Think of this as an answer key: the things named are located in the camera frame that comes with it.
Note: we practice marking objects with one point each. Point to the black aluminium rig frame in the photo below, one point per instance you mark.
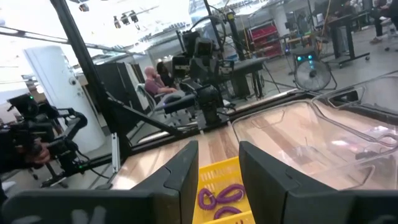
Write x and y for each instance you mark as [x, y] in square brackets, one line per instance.
[77, 53]

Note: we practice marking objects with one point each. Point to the yellow slotted plastic basket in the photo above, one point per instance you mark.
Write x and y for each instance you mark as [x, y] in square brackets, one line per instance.
[217, 174]

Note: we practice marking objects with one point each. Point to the black desk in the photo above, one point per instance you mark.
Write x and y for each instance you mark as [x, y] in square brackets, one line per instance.
[345, 31]

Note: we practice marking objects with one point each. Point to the person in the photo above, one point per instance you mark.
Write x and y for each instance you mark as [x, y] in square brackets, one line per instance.
[164, 73]
[384, 18]
[154, 84]

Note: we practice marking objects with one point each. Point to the grey office chair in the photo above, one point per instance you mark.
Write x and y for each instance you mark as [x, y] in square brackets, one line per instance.
[146, 96]

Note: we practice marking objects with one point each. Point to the black floor fan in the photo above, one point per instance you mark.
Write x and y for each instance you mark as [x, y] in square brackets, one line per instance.
[312, 74]

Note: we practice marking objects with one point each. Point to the black robot arm on stand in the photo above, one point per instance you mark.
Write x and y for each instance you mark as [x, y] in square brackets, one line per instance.
[37, 124]

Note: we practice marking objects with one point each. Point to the black cabinet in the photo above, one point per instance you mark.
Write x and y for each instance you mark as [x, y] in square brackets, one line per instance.
[118, 90]

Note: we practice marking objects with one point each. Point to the person's hand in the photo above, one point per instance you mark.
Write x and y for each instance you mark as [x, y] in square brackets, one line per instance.
[42, 155]

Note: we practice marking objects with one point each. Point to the black office chair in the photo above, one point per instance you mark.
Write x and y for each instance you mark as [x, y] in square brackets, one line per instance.
[177, 102]

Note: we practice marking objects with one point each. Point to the person's forearm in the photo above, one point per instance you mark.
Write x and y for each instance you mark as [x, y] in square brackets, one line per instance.
[12, 152]

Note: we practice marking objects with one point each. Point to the white column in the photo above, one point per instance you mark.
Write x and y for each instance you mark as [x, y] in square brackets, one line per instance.
[62, 99]

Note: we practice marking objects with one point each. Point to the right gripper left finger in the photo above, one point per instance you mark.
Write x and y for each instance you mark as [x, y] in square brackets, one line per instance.
[180, 186]

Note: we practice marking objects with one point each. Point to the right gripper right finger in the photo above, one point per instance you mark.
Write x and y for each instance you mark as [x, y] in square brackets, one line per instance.
[264, 186]

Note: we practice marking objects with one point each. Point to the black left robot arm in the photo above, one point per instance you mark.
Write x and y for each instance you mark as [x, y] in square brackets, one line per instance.
[206, 71]

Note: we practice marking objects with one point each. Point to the red storage shelf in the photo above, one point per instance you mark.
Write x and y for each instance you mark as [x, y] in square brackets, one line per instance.
[264, 37]

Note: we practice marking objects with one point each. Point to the black table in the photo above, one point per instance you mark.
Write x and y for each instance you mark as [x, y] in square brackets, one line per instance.
[248, 67]

